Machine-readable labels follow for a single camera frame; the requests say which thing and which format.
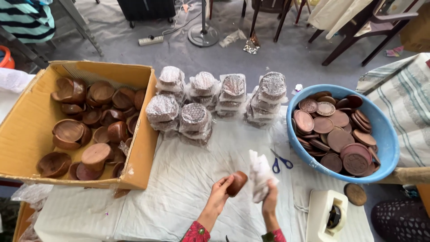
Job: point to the black wheeled case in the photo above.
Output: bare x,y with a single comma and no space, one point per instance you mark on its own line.
146,10

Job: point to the crumpled foil wrapper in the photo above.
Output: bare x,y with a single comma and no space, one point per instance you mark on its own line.
252,43

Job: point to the white power strip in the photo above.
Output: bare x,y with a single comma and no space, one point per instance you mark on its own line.
151,40

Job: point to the cardboard box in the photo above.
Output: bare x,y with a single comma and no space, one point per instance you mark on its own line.
75,124

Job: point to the black perforated basket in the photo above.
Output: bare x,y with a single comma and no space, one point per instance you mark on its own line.
401,220

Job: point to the striped cloth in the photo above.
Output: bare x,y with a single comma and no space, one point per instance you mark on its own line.
401,104

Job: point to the white table cloth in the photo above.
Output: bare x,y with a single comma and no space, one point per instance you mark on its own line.
188,195

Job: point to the round wooden lid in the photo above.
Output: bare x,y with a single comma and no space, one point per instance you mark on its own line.
355,194

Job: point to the heap of round wooden lids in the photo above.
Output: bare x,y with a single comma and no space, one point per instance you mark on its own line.
336,134

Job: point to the clear crumpled plastic bag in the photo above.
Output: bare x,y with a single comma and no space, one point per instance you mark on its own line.
233,37

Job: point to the dark wooden table legs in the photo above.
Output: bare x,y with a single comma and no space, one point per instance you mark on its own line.
265,15

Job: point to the white tape dispenser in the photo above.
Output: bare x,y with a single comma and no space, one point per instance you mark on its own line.
326,215

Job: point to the clear plastic wrapping bag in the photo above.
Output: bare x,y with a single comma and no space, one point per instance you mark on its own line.
260,175

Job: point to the brown wooden bowl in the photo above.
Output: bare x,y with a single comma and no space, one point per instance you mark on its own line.
237,183

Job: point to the heap of wooden bowls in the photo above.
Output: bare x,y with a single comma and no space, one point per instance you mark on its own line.
92,126

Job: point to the person's right hand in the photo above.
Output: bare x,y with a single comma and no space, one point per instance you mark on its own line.
270,201

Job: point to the dark wooden chair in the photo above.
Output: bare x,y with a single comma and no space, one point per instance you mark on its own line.
366,28

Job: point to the person's left hand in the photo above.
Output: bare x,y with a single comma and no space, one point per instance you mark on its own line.
219,195

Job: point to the blue plastic basin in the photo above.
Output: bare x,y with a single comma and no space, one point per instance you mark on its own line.
383,134

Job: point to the orange plastic bucket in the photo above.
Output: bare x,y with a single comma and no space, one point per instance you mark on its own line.
6,57

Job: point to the person's right fingers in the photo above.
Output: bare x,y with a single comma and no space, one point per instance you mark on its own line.
272,188

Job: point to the round fan stand base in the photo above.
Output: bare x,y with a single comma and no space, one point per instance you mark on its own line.
203,33

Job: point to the stacks of wrapped wooden bowls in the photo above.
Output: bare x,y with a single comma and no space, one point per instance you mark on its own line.
215,100

